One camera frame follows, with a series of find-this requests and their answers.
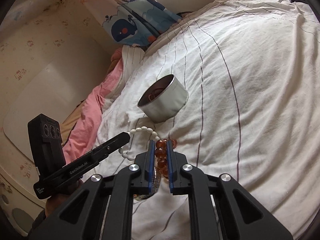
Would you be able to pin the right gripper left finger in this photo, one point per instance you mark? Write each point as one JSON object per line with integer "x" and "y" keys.
{"x": 146, "y": 163}

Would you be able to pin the blue whale curtain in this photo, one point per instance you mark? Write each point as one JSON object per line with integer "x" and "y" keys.
{"x": 138, "y": 23}

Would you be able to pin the white striped bed sheet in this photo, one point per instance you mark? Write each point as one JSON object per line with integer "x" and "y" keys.
{"x": 251, "y": 69}

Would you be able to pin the round silver metal tin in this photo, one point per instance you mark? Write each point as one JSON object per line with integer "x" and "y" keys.
{"x": 164, "y": 99}

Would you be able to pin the person's left hand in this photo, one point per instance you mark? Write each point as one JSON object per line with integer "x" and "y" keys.
{"x": 56, "y": 200}

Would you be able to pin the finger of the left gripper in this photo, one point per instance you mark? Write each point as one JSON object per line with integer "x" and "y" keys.
{"x": 102, "y": 151}

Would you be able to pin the pink blanket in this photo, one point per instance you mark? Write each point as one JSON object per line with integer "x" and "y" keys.
{"x": 79, "y": 130}

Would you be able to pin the black camera box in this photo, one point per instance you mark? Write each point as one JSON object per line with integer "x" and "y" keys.
{"x": 46, "y": 144}

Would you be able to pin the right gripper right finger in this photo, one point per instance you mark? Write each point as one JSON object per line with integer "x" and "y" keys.
{"x": 178, "y": 185}

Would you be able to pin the wide silver patterned bangle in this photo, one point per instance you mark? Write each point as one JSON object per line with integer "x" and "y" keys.
{"x": 153, "y": 189}

